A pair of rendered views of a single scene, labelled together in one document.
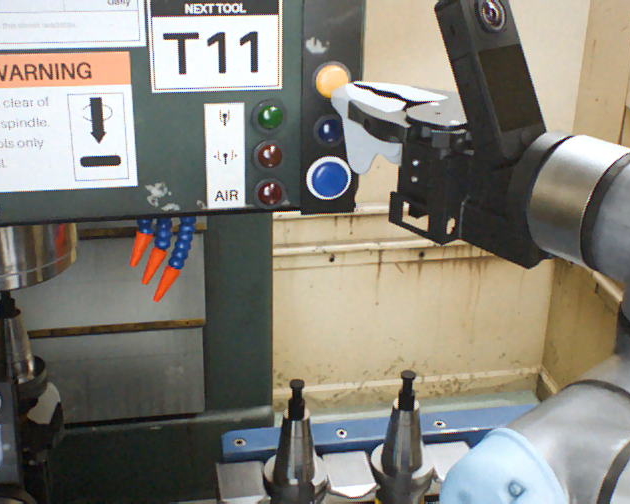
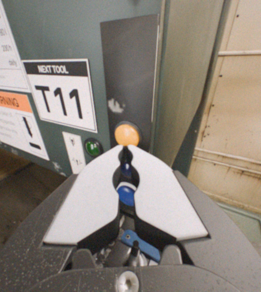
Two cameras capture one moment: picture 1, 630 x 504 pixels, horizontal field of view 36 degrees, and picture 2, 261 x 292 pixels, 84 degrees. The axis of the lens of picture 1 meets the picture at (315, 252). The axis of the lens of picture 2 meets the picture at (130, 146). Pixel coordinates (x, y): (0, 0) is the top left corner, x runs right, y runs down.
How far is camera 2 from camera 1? 66 cm
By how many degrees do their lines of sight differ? 34
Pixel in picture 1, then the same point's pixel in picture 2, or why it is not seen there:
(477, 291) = (258, 187)
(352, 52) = (144, 116)
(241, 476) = (120, 251)
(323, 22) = (119, 86)
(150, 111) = (43, 129)
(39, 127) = (13, 125)
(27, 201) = (22, 152)
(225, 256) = (177, 159)
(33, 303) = not seen: hidden behind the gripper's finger
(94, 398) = not seen: hidden behind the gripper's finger
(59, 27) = (0, 77)
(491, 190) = not seen: outside the picture
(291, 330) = (199, 176)
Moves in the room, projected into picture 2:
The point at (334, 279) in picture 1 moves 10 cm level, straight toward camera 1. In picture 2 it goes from (213, 169) to (210, 175)
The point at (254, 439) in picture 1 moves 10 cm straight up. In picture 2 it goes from (132, 238) to (133, 218)
